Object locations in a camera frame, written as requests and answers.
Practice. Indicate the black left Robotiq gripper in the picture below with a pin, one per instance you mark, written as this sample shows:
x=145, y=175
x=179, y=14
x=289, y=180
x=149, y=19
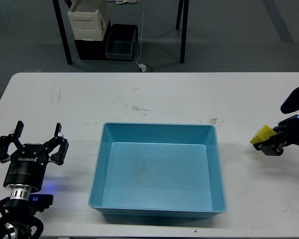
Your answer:
x=28, y=164

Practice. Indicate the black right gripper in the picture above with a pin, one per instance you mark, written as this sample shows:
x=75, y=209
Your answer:
x=274, y=146

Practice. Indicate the yellow block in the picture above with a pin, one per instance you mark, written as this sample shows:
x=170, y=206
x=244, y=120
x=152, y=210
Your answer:
x=263, y=134

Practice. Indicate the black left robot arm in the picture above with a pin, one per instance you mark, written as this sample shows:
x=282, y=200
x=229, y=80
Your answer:
x=17, y=212

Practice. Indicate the black storage box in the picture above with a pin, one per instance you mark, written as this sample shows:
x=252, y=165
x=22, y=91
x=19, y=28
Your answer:
x=93, y=50

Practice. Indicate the light blue plastic bin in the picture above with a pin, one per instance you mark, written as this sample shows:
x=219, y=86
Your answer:
x=158, y=170

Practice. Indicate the dark grey open bin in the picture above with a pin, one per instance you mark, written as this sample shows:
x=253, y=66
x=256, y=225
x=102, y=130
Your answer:
x=121, y=42

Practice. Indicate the white power adapter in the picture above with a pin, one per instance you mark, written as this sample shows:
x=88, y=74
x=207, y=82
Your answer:
x=142, y=68

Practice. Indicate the cream plastic crate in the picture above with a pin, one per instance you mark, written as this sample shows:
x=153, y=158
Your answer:
x=89, y=19

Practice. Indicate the black left table leg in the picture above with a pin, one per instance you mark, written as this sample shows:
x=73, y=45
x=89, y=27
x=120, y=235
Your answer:
x=62, y=31

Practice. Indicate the black table leg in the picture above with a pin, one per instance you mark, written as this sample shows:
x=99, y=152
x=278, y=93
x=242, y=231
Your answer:
x=184, y=19
x=62, y=31
x=179, y=14

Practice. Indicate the black right table leg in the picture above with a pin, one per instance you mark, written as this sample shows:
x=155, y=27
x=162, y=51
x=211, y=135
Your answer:
x=184, y=19

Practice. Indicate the black far table leg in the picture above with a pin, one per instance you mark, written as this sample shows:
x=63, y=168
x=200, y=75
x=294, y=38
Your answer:
x=179, y=14

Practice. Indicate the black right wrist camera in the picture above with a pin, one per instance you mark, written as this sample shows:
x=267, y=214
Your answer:
x=291, y=104

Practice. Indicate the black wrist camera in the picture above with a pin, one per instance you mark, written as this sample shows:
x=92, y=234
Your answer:
x=291, y=104
x=41, y=201

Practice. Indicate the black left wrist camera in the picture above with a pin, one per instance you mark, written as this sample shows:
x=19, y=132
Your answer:
x=41, y=201

